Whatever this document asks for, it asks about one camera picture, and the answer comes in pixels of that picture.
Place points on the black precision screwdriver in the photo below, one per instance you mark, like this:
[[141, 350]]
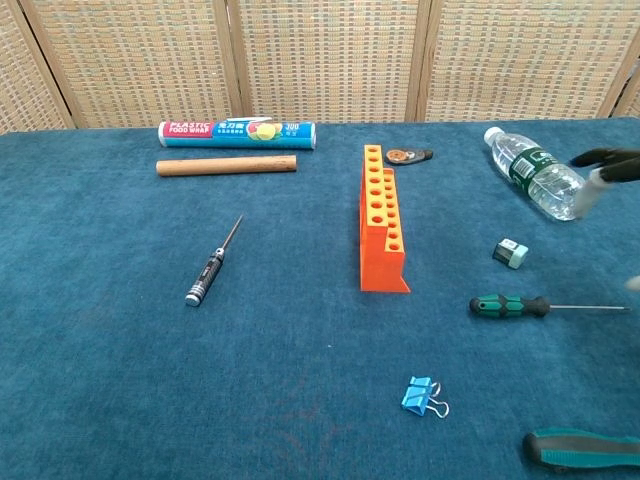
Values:
[[205, 275]]

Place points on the clear plastic water bottle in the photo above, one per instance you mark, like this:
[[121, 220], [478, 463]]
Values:
[[535, 175]]

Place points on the orange tool holder block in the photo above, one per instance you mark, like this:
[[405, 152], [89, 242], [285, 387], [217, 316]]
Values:
[[377, 260]]

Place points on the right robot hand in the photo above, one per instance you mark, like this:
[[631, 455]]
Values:
[[617, 167]]

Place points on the wooden rolling pin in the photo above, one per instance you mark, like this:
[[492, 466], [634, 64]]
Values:
[[225, 166]]

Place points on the green black thin screwdriver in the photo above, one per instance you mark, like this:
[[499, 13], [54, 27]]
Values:
[[505, 304]]

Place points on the plastic food wrap box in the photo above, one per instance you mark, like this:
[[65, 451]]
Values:
[[235, 134]]

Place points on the woven bamboo folding screen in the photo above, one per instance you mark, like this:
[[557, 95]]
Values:
[[325, 60]]

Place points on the teal-handled tool grip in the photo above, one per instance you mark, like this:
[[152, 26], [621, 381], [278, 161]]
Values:
[[575, 450]]

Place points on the blue binder clip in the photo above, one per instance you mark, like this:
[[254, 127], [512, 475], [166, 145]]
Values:
[[415, 396]]

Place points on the black orange tape measure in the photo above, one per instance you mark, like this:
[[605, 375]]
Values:
[[407, 156]]

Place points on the blue table cloth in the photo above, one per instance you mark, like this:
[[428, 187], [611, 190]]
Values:
[[275, 360]]

